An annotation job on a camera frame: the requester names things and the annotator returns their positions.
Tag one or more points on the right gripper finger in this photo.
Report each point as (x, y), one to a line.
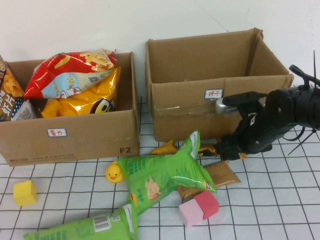
(228, 143)
(232, 154)

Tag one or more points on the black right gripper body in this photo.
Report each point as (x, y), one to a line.
(270, 125)

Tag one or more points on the orange gold snack packet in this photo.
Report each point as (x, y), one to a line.
(242, 155)

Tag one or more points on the green bag with chip picture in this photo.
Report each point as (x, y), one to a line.
(160, 172)

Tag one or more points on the red fries snack bag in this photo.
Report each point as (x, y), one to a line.
(50, 70)

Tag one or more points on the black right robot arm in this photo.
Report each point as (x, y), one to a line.
(307, 107)

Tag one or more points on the shiny dark gold snack packet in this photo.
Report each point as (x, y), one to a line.
(208, 149)

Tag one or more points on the flat brown snack packet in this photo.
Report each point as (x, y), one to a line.
(222, 175)

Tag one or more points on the yellow gold snack packet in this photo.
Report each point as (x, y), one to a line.
(165, 148)

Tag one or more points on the white label on tall box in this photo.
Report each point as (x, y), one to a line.
(214, 94)

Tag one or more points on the tall taped cardboard box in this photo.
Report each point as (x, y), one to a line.
(180, 120)

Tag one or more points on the dark pink foam cube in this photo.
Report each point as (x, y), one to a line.
(208, 203)

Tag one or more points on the light pink foam cube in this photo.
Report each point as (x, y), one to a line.
(190, 215)

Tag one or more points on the yellow rubber duck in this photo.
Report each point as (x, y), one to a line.
(113, 173)

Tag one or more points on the cardboard box with F2 print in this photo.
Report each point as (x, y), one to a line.
(100, 140)

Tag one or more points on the yellow orange chip bag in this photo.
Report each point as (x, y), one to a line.
(95, 97)

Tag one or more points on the green bag with barcode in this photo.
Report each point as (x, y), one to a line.
(82, 230)

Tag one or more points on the white label on F2 box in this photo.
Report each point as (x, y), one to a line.
(57, 132)

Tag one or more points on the yellow foam cube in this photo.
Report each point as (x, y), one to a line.
(25, 193)

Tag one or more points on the brown blue shrimp chip bag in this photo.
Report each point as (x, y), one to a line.
(12, 100)

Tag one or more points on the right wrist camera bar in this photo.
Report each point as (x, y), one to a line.
(240, 98)

